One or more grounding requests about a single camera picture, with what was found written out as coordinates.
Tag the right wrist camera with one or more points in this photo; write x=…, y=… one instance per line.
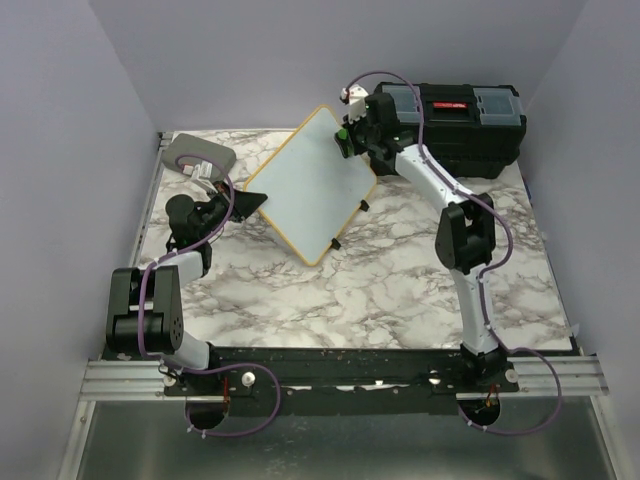
x=354, y=98

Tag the yellow framed whiteboard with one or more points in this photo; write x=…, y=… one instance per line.
x=313, y=192

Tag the green whiteboard eraser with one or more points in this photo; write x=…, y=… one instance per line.
x=342, y=134

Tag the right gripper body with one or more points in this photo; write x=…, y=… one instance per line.
x=361, y=138

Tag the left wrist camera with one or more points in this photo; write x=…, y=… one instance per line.
x=203, y=174

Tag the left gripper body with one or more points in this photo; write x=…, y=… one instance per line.
x=216, y=211

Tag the grey plastic case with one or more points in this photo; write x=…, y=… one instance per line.
x=188, y=150

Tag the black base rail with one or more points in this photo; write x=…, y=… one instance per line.
x=253, y=382

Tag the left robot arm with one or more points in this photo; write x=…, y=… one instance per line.
x=145, y=313

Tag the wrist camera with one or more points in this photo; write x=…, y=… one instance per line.
x=354, y=98
x=203, y=174

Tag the black plastic toolbox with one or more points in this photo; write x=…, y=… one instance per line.
x=472, y=131

